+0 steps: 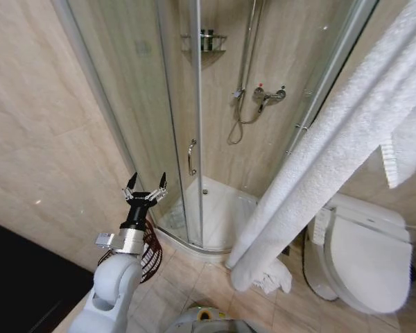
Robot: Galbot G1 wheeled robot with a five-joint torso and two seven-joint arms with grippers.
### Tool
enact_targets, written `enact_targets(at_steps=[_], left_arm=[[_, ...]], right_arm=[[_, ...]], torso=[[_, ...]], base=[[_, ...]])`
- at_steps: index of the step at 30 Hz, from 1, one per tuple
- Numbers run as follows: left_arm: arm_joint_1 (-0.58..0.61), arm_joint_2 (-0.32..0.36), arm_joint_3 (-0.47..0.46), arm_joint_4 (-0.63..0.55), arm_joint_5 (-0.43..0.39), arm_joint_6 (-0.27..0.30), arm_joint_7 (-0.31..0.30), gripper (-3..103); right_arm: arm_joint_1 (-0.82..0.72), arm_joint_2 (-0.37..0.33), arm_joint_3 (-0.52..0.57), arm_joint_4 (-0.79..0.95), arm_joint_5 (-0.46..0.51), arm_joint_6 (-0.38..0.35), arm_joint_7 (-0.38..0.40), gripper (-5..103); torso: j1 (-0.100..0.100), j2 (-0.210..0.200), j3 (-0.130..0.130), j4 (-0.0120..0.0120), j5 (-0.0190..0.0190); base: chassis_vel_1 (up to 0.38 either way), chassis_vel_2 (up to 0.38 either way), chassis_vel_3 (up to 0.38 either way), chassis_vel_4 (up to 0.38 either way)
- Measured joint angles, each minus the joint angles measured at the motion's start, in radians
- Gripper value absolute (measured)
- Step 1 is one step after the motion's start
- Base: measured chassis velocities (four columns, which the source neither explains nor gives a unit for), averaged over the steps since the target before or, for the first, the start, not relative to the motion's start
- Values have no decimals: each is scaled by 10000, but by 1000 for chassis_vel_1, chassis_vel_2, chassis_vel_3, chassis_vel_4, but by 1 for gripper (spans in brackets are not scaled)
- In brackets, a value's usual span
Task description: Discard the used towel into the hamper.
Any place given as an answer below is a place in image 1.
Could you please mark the chrome shower riser rail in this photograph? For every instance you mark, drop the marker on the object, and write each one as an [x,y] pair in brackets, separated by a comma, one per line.
[250,45]

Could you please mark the black cabinet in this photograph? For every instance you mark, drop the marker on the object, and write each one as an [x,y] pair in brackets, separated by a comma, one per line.
[24,277]

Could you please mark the white toilet with lid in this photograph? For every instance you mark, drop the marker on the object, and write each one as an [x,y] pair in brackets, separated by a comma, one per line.
[364,263]

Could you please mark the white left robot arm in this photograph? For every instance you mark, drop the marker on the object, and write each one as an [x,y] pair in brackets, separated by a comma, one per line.
[112,277]

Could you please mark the glass shower enclosure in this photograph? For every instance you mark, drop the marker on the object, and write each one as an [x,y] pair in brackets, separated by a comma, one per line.
[131,104]

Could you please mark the white robot front shell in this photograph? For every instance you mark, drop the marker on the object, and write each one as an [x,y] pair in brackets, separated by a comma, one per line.
[208,320]

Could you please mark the white shower tray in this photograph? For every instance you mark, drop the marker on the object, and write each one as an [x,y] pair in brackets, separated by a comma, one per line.
[225,215]

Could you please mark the large white terry towel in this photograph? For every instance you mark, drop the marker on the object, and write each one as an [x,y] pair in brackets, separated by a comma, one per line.
[319,156]

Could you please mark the chrome shower mixer faucet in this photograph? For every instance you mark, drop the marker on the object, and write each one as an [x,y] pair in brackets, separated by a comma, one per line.
[267,95]

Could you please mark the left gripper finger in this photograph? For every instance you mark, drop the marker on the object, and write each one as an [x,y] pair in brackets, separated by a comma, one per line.
[162,184]
[131,184]

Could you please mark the white toilet control panel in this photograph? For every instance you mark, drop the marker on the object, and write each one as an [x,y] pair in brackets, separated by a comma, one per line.
[321,225]

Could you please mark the dark toiletry bottle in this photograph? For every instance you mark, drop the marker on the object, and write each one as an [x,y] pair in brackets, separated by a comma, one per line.
[209,40]
[204,40]

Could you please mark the crumpled white floor towel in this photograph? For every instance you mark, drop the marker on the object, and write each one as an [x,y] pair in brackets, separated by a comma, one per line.
[275,277]

